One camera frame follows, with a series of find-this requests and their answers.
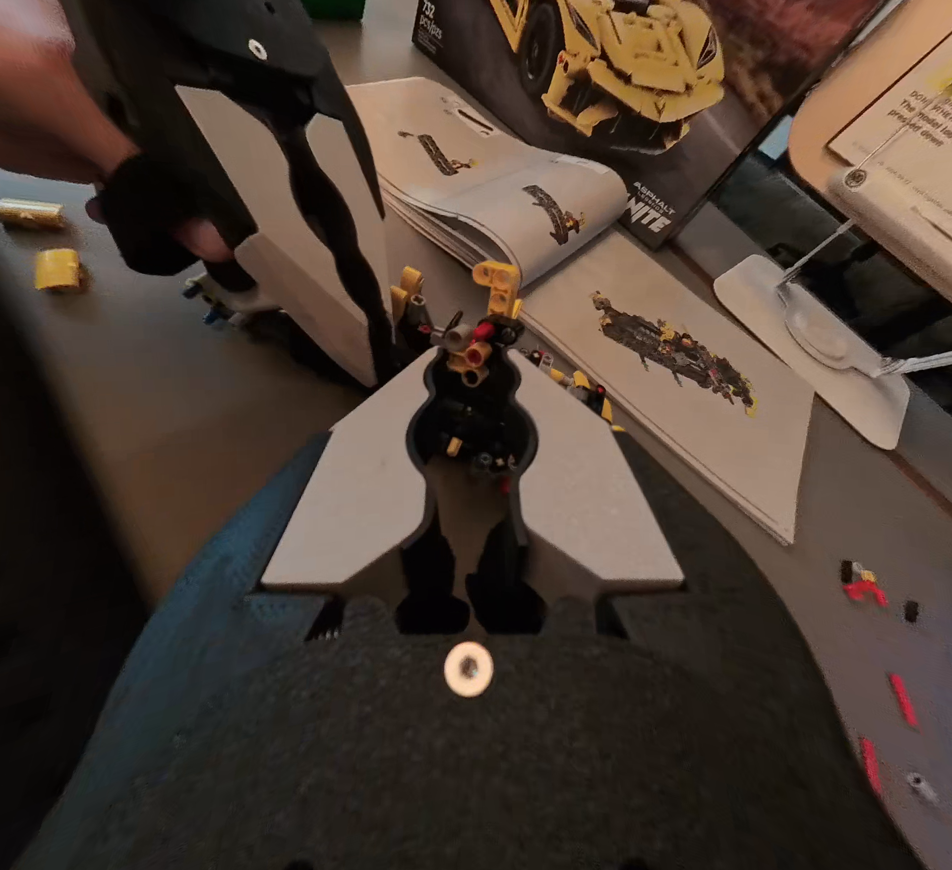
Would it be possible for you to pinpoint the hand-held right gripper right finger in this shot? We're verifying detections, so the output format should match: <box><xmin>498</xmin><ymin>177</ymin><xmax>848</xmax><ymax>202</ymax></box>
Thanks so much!
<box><xmin>512</xmin><ymin>349</ymin><xmax>687</xmax><ymax>605</ymax></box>

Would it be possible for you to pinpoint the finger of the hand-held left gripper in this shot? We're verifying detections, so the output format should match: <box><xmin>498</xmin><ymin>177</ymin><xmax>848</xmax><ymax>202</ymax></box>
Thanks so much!
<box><xmin>306</xmin><ymin>113</ymin><xmax>394</xmax><ymax>317</ymax></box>
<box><xmin>177</xmin><ymin>85</ymin><xmax>397</xmax><ymax>389</ymax></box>

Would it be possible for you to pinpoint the open instruction booklet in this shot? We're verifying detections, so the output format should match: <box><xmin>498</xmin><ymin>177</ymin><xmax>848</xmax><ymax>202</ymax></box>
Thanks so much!
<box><xmin>346</xmin><ymin>76</ymin><xmax>815</xmax><ymax>545</ymax></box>

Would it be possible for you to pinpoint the tan sign board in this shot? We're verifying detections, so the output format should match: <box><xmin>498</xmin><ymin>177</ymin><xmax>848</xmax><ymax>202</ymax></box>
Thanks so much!
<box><xmin>788</xmin><ymin>30</ymin><xmax>952</xmax><ymax>263</ymax></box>

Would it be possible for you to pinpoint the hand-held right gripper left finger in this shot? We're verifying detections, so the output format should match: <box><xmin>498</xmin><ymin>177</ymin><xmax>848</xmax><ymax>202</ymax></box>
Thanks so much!
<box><xmin>260</xmin><ymin>348</ymin><xmax>440</xmax><ymax>592</ymax></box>

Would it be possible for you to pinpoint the toy car set box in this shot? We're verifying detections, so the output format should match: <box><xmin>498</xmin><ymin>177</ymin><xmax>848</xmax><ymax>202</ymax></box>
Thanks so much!
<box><xmin>413</xmin><ymin>0</ymin><xmax>952</xmax><ymax>252</ymax></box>

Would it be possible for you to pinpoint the cluster of yellow brick pieces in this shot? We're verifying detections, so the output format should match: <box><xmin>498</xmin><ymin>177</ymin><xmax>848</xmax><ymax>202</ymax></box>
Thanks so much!
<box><xmin>0</xmin><ymin>198</ymin><xmax>84</xmax><ymax>292</ymax></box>

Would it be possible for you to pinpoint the toy brick car chassis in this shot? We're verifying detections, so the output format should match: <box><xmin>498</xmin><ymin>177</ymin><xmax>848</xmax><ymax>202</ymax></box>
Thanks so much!
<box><xmin>184</xmin><ymin>264</ymin><xmax>627</xmax><ymax>434</ymax></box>

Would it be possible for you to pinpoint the black yellow toy brick subassembly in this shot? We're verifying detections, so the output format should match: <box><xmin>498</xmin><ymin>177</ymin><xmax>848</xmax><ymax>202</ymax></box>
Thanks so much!
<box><xmin>413</xmin><ymin>260</ymin><xmax>536</xmax><ymax>478</ymax></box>

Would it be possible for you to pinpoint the scatter of coloured connector pins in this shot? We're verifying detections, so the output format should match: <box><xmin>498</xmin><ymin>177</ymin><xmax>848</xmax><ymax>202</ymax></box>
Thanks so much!
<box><xmin>840</xmin><ymin>559</ymin><xmax>940</xmax><ymax>808</ymax></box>

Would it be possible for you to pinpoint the person's left hand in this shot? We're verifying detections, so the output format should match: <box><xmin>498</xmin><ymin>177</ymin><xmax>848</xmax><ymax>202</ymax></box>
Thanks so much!
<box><xmin>0</xmin><ymin>0</ymin><xmax>233</xmax><ymax>265</ymax></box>

